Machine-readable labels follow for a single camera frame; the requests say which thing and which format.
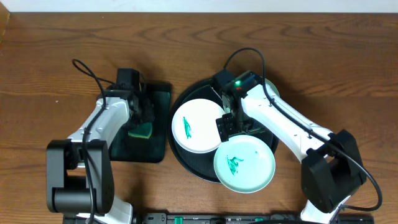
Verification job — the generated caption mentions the yellow green-stained sponge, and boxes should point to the yellow green-stained sponge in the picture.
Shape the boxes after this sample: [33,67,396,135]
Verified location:
[128,123,153,139]

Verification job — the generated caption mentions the white plate with green stain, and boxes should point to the white plate with green stain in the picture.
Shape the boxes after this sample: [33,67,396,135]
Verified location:
[172,99,225,154]

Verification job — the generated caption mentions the mint plate with green stain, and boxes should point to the mint plate with green stain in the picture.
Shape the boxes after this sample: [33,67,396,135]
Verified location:
[213,135,276,194]

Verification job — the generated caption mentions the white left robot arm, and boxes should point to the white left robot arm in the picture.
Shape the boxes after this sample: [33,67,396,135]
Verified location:
[46,90,154,223]

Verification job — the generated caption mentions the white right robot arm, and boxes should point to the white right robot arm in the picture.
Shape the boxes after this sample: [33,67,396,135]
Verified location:
[216,84,368,223]

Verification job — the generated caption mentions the black rectangular tray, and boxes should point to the black rectangular tray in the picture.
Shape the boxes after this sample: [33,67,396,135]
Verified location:
[109,82,172,163]

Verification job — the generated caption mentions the black round tray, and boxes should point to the black round tray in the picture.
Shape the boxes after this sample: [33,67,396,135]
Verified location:
[167,77,279,184]

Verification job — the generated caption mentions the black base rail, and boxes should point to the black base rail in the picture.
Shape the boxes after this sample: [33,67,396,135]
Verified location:
[62,213,376,224]

